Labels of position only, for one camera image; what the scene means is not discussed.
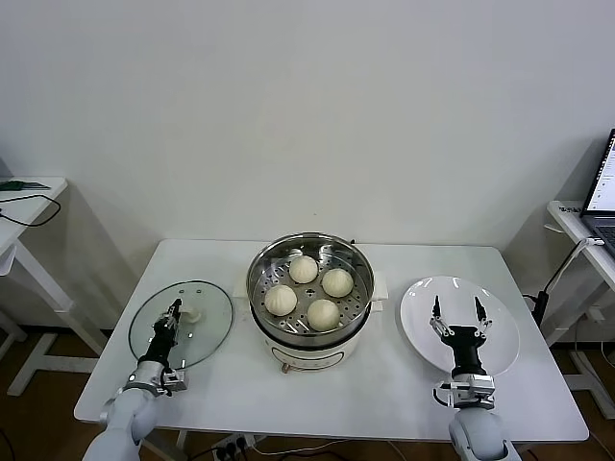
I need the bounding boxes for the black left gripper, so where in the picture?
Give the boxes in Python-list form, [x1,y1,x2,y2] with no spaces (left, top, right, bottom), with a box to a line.
[139,298,185,366]

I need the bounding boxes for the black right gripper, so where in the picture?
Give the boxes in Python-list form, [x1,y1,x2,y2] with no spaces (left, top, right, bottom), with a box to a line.
[429,295,494,374]

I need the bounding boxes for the round glass pot lid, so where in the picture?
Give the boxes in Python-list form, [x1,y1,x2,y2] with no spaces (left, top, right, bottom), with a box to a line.
[129,280,235,370]

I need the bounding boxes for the white steamed baozi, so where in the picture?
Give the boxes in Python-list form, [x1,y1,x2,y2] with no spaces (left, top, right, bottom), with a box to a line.
[288,255,320,283]
[264,284,298,317]
[307,298,341,331]
[320,267,355,298]

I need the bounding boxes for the stainless steel steamer basket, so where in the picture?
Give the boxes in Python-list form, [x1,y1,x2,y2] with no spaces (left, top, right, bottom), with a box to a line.
[234,231,390,337]

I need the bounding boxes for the white round plate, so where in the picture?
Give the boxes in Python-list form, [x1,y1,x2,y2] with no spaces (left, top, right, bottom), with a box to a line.
[401,276,523,380]

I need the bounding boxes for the black power adapter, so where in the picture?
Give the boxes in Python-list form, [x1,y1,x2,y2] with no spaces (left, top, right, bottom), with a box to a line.
[533,290,551,323]

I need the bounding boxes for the white electric cooker base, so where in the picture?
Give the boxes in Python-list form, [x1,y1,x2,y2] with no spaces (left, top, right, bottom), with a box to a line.
[238,268,390,376]

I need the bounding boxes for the white power strip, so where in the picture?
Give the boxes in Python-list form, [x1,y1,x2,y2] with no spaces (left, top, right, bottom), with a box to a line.
[210,434,256,457]

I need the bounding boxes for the open laptop computer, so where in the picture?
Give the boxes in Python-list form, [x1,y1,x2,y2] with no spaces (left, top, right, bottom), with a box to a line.
[579,128,615,258]

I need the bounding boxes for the green flat item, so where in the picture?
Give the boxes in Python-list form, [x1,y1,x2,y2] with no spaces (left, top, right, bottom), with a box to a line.
[0,178,52,192]

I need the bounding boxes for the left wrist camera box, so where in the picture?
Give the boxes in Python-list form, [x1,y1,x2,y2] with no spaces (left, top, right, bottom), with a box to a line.
[160,367,189,395]

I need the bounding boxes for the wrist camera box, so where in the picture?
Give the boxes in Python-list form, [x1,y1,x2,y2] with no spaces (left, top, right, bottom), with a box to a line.
[434,374,496,409]
[160,367,189,395]

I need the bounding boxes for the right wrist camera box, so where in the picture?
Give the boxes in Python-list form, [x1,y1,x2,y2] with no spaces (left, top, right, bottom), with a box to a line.
[434,374,496,409]

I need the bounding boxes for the white laptop charging cable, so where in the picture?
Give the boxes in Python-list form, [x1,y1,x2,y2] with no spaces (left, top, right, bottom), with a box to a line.
[547,236,605,294]

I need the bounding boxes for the black cable on desk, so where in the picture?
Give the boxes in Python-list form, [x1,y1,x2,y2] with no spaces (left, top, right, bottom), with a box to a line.
[0,193,62,227]

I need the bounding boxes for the white desk with cable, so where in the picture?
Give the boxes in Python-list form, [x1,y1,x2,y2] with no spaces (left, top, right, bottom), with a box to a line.
[0,176,110,398]

